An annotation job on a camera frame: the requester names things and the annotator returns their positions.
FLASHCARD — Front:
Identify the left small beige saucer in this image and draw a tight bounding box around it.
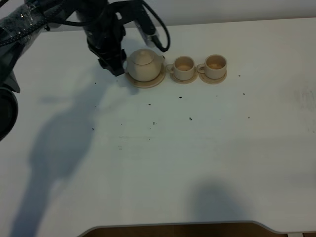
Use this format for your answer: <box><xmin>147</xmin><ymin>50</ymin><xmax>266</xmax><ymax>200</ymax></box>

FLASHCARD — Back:
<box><xmin>169</xmin><ymin>71</ymin><xmax>198</xmax><ymax>84</ymax></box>

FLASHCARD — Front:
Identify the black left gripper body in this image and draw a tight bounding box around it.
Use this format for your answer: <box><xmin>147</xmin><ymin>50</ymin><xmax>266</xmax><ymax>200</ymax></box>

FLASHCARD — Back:
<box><xmin>82</xmin><ymin>0</ymin><xmax>128</xmax><ymax>59</ymax></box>

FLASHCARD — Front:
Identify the right beige teacup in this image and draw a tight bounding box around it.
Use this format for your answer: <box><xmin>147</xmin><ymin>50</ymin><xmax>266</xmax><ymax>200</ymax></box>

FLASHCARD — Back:
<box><xmin>197</xmin><ymin>54</ymin><xmax>227</xmax><ymax>79</ymax></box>

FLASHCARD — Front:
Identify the right small beige saucer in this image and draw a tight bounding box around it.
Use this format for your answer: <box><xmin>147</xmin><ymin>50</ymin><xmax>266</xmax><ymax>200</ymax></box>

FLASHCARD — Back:
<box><xmin>198</xmin><ymin>72</ymin><xmax>227</xmax><ymax>84</ymax></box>

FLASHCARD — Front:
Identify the beige ceramic teapot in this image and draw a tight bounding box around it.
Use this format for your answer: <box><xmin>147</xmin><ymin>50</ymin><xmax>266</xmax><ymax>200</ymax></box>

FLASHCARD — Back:
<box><xmin>126</xmin><ymin>49</ymin><xmax>165</xmax><ymax>82</ymax></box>

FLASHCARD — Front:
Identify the beige teacup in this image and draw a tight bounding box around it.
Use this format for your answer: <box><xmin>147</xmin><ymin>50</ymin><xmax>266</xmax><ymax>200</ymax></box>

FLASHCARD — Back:
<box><xmin>197</xmin><ymin>54</ymin><xmax>227</xmax><ymax>79</ymax></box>
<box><xmin>166</xmin><ymin>56</ymin><xmax>196</xmax><ymax>81</ymax></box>

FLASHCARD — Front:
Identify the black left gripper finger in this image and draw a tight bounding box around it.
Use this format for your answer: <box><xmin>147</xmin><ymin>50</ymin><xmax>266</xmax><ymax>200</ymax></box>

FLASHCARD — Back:
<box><xmin>98</xmin><ymin>58</ymin><xmax>110</xmax><ymax>69</ymax></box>
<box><xmin>106</xmin><ymin>49</ymin><xmax>127</xmax><ymax>76</ymax></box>

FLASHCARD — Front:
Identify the left beige teacup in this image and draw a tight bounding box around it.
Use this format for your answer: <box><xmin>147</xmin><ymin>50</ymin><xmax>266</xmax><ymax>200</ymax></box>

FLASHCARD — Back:
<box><xmin>166</xmin><ymin>56</ymin><xmax>196</xmax><ymax>81</ymax></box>

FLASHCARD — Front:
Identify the small beige saucer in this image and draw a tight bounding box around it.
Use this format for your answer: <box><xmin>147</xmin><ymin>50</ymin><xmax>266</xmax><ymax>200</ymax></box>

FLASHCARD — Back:
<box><xmin>198</xmin><ymin>72</ymin><xmax>227</xmax><ymax>84</ymax></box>
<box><xmin>169</xmin><ymin>71</ymin><xmax>198</xmax><ymax>84</ymax></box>

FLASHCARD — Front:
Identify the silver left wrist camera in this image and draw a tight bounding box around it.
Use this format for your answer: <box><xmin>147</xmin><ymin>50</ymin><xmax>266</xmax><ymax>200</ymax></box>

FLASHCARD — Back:
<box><xmin>133</xmin><ymin>0</ymin><xmax>158</xmax><ymax>46</ymax></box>

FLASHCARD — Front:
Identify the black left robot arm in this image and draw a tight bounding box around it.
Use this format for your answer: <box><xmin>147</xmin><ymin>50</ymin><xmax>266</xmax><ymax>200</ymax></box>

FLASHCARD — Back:
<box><xmin>0</xmin><ymin>0</ymin><xmax>126</xmax><ymax>139</ymax></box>

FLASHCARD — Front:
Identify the large beige teapot saucer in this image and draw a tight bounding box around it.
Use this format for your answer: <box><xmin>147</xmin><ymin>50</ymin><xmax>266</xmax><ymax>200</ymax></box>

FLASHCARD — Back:
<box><xmin>125</xmin><ymin>67</ymin><xmax>166</xmax><ymax>88</ymax></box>

